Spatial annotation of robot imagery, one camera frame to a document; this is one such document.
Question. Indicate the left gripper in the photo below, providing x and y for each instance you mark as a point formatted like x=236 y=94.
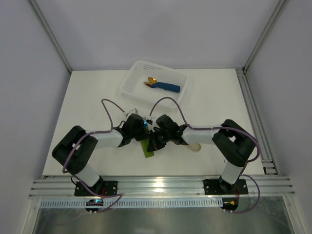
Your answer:
x=143 y=134

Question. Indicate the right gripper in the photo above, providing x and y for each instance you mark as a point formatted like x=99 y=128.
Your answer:
x=155 y=140

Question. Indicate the iridescent blue fork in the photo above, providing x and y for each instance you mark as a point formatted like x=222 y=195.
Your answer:
x=145 y=122

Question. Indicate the green paper napkin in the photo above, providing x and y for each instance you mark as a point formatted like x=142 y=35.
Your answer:
x=144 y=144

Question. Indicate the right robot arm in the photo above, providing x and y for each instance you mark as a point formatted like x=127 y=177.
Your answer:
x=235 y=144

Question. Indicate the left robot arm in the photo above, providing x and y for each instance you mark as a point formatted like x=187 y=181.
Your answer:
x=75 y=149

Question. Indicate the blue rolled napkin bundle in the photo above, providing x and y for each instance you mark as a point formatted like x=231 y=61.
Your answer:
x=166 y=87

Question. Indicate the gold utensils in bundle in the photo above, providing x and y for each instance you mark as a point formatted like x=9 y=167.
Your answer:
x=150 y=81

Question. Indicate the white plastic basket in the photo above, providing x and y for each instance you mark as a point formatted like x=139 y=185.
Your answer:
x=133 y=86

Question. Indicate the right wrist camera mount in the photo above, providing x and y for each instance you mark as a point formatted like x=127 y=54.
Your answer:
x=150 y=120

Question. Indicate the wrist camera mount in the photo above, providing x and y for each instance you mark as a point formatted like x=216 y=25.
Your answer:
x=150 y=120
x=132 y=111

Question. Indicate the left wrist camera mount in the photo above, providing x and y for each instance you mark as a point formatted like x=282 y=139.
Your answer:
x=132 y=111

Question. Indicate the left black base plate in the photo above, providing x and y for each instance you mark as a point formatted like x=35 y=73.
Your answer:
x=109 y=188

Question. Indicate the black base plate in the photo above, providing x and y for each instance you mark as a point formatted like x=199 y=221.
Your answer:
x=109 y=188
x=220 y=187

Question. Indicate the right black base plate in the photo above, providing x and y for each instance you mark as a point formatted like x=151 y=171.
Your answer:
x=220 y=187

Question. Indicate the white slotted cable duct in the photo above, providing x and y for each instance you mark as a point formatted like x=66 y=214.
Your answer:
x=132 y=203

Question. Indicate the aluminium right side rail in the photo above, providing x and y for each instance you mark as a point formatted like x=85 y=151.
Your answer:
x=266 y=155

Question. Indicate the aluminium rail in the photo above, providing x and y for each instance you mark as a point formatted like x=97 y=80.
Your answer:
x=266 y=155
x=160 y=186

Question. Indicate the aluminium front rail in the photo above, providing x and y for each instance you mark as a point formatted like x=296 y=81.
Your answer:
x=160 y=186

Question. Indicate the left frame post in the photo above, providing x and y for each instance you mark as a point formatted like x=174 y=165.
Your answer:
x=49 y=32

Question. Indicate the frame post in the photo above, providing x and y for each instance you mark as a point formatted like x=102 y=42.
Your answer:
x=270 y=24
x=49 y=32

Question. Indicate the right frame post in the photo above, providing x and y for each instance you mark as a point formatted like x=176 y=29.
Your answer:
x=270 y=24

